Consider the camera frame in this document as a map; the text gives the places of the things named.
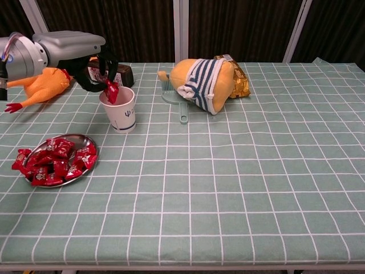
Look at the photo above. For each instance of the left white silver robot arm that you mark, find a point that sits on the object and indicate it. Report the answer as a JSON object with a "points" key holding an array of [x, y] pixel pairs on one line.
{"points": [[22, 57]]}

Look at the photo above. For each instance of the dark brown sauce bottle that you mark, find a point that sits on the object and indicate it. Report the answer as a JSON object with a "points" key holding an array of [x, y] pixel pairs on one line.
{"points": [[125, 74]]}

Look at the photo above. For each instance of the mint green plastic comb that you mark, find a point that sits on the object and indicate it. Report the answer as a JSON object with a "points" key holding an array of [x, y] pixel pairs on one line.
{"points": [[184, 112]]}

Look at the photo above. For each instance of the green white checked tablecloth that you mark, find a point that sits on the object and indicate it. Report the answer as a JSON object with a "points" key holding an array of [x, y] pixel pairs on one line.
{"points": [[228, 185]]}

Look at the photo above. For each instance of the white paper cup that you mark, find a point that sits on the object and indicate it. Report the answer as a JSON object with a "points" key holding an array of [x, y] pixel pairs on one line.
{"points": [[125, 114]]}

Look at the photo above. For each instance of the dark brown curtain panel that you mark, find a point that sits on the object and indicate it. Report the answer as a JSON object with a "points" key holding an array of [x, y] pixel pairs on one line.
{"points": [[114, 23], [336, 28], [242, 25], [8, 14]]}

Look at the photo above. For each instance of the orange rubber chicken toy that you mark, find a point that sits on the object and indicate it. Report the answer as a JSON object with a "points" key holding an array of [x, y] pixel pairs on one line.
{"points": [[42, 85]]}

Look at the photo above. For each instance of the gold foil snack package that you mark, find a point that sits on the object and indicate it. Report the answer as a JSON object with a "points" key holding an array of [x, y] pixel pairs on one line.
{"points": [[241, 85]]}

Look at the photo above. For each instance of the yellow plush toy striped shirt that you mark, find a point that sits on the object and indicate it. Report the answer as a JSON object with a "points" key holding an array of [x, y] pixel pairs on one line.
{"points": [[219, 80]]}

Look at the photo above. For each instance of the round metal plate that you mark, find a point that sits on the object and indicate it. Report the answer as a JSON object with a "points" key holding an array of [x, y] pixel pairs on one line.
{"points": [[82, 138]]}

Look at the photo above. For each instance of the white metal frame post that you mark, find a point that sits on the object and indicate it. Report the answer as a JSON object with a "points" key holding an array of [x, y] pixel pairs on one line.
{"points": [[181, 28], [298, 28], [30, 11]]}

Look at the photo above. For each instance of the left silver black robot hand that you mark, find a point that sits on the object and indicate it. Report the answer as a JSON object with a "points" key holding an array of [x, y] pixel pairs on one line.
{"points": [[71, 45]]}

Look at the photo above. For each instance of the red candy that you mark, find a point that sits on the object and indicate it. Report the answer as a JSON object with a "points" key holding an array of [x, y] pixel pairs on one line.
{"points": [[45, 179], [85, 155], [58, 148], [60, 168], [74, 171], [111, 92], [40, 159], [21, 160]]}

